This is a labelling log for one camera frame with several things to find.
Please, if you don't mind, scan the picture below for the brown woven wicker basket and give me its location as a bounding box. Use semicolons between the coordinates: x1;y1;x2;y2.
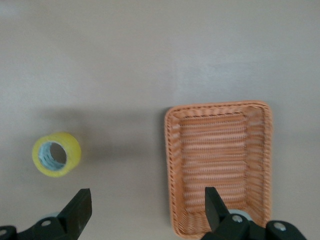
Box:
164;99;274;238

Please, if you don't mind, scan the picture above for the yellow packing tape roll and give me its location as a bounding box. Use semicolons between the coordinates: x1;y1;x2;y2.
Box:
32;131;83;178

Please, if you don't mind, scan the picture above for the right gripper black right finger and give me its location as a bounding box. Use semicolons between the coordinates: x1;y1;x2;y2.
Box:
201;186;307;240

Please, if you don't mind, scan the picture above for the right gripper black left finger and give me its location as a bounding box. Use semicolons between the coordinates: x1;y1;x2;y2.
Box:
0;188;93;240

